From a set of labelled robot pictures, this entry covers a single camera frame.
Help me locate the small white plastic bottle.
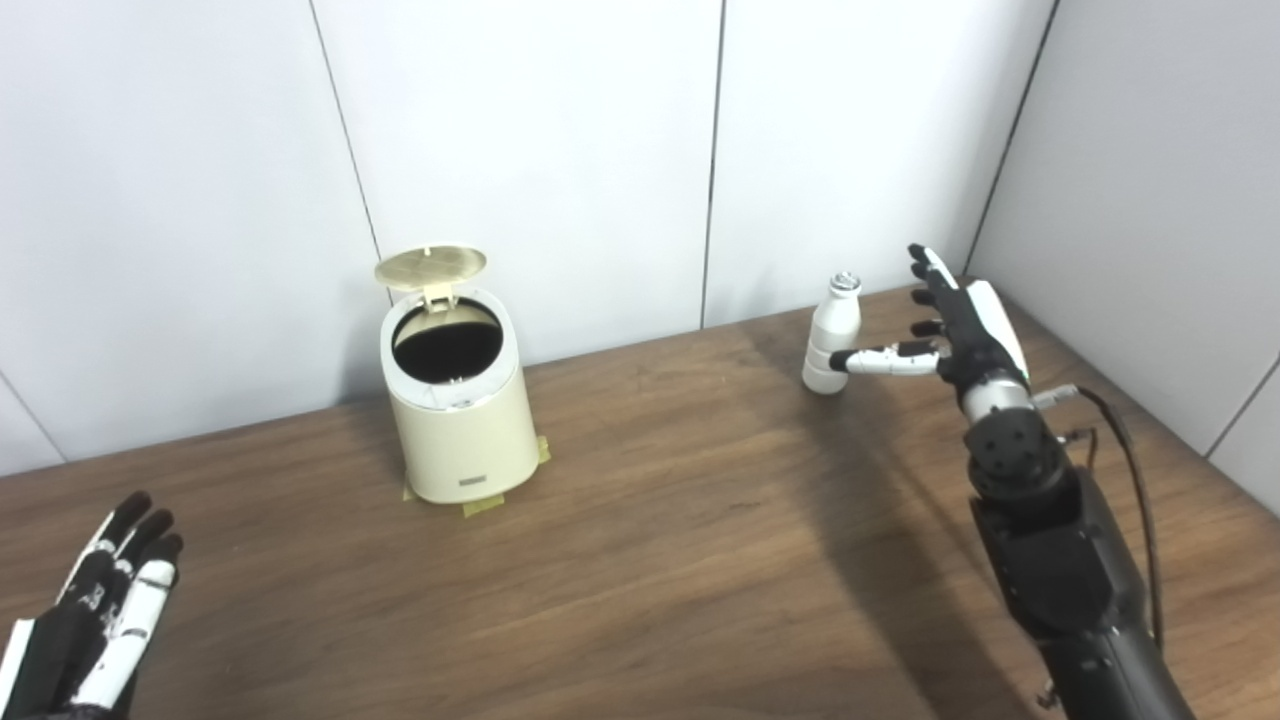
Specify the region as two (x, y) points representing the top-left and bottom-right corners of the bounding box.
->
(801, 270), (863, 396)

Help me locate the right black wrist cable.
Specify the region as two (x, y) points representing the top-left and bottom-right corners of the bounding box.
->
(1035, 385), (1166, 651)

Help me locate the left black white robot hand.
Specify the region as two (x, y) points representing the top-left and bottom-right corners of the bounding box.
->
(0, 490), (185, 720)

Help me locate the cream-colored lidded bin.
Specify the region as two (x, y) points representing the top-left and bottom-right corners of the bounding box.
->
(374, 243), (542, 506)

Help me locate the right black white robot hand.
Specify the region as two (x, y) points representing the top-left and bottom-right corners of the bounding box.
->
(830, 244), (1031, 401)

